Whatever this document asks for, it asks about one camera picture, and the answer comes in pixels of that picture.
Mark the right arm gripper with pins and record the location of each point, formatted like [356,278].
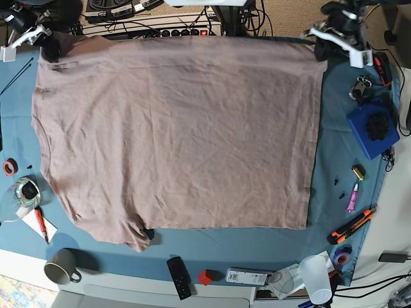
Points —
[27,27]

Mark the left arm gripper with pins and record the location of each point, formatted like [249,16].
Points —
[343,27]

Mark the pinkish brown T-shirt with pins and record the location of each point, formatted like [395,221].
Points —
[178,133]

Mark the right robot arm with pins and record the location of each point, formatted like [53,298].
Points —
[18,5]

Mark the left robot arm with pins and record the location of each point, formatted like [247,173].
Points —
[357,6]

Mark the orange black hand tool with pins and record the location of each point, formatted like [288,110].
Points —
[382,66]

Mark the teal table cloth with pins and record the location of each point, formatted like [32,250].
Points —
[211,249]

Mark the blue plastic box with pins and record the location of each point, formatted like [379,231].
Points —
[357,120]

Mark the black knob on box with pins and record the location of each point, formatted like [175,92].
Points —
[377,127]

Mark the black power strip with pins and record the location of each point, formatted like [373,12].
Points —
[178,32]

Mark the red tape roll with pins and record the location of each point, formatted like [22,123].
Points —
[10,167]

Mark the yellow black battery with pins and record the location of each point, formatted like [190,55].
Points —
[359,172]

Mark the clear plastic bag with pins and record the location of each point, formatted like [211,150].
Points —
[19,200]

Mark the orange pen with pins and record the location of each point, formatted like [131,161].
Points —
[40,220]

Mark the purple glue tube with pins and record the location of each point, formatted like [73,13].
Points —
[352,199]

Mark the white paper note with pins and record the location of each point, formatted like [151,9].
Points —
[31,221]

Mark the orange black utility knife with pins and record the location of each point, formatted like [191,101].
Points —
[346,231]

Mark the purple tape roll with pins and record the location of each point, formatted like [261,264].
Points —
[342,255]

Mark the black power adapter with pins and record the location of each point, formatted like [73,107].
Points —
[394,257]

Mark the translucent plastic cup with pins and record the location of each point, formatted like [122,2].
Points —
[314,274]

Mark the grey ceramic mug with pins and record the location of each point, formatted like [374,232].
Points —
[61,268]

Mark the white barcode label box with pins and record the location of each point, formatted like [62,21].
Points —
[248,276]

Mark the red plastic cube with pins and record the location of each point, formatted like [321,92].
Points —
[205,277]

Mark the black remote control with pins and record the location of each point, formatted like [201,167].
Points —
[179,277]

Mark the black cable ties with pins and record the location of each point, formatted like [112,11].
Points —
[17,76]

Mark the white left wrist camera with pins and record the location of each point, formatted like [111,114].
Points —
[360,59]

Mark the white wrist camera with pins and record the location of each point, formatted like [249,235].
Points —
[8,54]
[360,59]

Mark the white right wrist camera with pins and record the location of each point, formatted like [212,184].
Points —
[8,54]

